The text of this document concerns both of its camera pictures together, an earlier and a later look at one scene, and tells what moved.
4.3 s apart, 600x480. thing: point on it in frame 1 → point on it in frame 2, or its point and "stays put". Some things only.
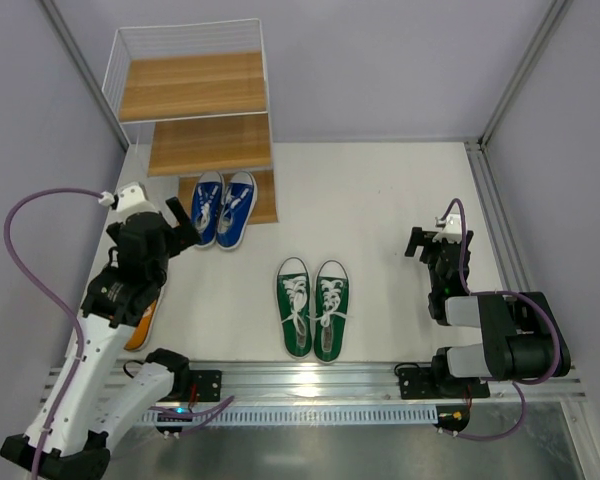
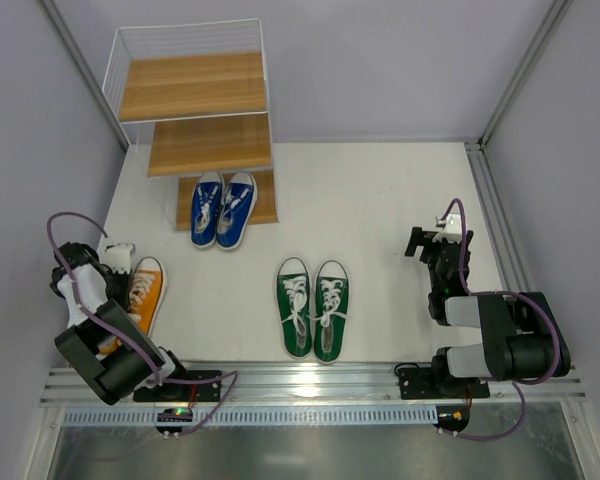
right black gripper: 431,245 stays put
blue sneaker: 206,195 stays put
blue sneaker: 237,208 stays put
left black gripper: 172,232 → 113,282
